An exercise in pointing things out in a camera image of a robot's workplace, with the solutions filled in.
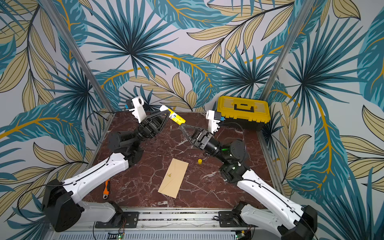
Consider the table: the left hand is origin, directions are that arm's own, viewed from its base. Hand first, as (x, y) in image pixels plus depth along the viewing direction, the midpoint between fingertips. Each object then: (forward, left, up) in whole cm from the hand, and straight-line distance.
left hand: (170, 114), depth 48 cm
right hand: (-3, -3, -3) cm, 5 cm away
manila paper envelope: (-3, +4, -53) cm, 53 cm away
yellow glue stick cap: (+8, -12, -50) cm, 52 cm away
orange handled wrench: (-11, +38, -50) cm, 64 cm away
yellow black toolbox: (+37, -44, -36) cm, 67 cm away
